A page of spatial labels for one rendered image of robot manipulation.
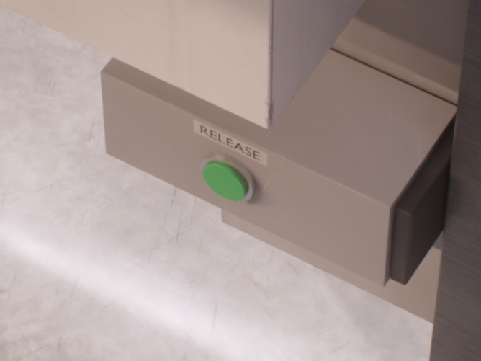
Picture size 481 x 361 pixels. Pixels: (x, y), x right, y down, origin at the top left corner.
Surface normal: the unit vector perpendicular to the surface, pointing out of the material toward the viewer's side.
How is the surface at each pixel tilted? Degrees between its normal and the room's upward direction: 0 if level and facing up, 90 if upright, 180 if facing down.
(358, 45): 90
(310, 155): 0
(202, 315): 0
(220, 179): 90
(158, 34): 90
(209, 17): 90
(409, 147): 0
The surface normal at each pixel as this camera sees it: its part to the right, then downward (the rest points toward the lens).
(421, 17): -0.51, 0.69
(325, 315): 0.00, -0.60
